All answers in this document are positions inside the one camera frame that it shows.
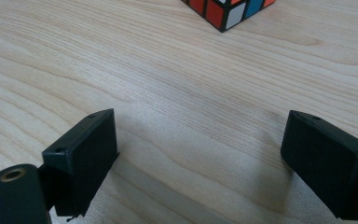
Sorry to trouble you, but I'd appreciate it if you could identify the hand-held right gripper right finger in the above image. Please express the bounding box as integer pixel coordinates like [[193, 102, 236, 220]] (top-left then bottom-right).
[[280, 109, 358, 221]]

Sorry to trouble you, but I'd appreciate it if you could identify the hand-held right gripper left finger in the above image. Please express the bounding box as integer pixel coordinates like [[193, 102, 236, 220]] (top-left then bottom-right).
[[38, 107, 120, 217]]

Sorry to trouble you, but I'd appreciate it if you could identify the multicoloured puzzle cube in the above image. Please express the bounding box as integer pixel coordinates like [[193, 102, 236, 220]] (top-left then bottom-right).
[[180, 0, 278, 34]]

